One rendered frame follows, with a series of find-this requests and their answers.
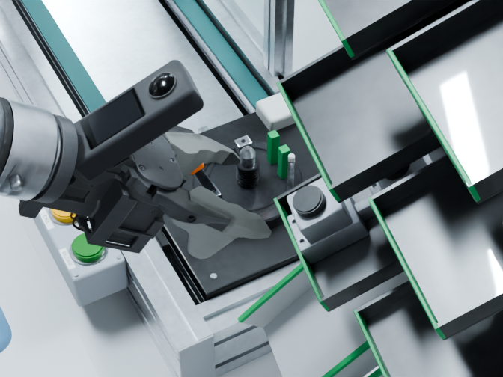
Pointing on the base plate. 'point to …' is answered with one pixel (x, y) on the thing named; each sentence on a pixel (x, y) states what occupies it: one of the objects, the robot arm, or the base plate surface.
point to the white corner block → (274, 112)
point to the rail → (180, 334)
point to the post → (278, 36)
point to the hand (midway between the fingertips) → (250, 188)
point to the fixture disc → (213, 170)
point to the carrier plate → (250, 127)
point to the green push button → (84, 253)
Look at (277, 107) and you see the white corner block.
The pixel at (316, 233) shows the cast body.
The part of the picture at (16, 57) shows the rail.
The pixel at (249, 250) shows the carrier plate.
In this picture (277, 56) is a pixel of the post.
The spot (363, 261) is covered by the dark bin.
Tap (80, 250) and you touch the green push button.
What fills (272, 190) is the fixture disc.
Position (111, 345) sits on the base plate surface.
